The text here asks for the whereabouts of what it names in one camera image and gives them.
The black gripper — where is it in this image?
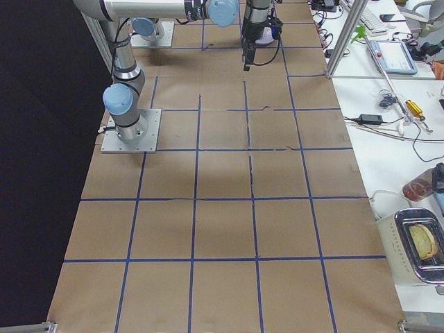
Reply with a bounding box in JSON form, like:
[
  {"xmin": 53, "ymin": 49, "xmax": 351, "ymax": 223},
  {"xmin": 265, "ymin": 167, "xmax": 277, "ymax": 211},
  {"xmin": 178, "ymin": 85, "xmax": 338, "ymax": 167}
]
[{"xmin": 241, "ymin": 0, "xmax": 283, "ymax": 71}]

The lavender round plate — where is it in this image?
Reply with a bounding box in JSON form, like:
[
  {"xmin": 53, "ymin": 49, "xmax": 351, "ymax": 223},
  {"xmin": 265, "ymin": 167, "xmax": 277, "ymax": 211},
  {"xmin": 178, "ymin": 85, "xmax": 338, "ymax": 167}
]
[{"xmin": 255, "ymin": 27, "xmax": 275, "ymax": 46}]

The black power adapter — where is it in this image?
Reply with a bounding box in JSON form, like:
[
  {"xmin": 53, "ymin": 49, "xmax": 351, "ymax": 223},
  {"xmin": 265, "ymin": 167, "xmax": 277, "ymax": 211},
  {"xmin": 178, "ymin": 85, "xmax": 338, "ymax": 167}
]
[{"xmin": 358, "ymin": 114, "xmax": 384, "ymax": 126}]

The teach pendant tablet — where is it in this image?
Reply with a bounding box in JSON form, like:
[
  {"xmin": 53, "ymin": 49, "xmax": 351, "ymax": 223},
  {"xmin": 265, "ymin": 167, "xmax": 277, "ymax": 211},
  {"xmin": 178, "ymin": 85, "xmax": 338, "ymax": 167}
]
[{"xmin": 369, "ymin": 40, "xmax": 418, "ymax": 75}]

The brown paper table cover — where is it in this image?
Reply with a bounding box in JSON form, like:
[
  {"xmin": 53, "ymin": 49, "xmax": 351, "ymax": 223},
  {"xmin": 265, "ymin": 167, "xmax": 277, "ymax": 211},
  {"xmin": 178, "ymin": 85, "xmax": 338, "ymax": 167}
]
[{"xmin": 48, "ymin": 1, "xmax": 402, "ymax": 332}]

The white toaster with bread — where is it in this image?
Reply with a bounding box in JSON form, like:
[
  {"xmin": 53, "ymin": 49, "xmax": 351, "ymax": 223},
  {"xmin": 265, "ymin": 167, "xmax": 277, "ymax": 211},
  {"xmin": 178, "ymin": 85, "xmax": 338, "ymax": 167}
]
[{"xmin": 376, "ymin": 207, "xmax": 443, "ymax": 295}]

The green handled reacher tool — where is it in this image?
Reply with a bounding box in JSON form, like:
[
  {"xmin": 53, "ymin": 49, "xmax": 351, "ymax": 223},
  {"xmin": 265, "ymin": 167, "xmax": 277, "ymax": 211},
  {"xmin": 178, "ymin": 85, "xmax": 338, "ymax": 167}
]
[{"xmin": 352, "ymin": 26, "xmax": 433, "ymax": 133}]

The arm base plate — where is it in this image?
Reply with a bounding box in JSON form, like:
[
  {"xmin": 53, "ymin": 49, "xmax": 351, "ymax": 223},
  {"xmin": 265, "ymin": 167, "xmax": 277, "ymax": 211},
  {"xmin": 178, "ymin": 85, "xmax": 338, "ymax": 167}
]
[
  {"xmin": 131, "ymin": 22, "xmax": 174, "ymax": 49},
  {"xmin": 101, "ymin": 109, "xmax": 162, "ymax": 153}
]

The aluminium frame post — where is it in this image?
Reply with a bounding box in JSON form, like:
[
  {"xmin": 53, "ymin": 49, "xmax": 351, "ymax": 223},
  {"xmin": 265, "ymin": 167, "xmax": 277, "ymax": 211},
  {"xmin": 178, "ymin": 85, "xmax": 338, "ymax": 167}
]
[{"xmin": 325, "ymin": 0, "xmax": 368, "ymax": 78}]

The yellow handled tool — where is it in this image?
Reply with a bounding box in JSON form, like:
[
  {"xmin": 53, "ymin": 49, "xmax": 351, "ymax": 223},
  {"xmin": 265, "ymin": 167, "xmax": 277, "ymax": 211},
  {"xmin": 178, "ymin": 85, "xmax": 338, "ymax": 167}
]
[{"xmin": 405, "ymin": 100, "xmax": 425, "ymax": 121}]

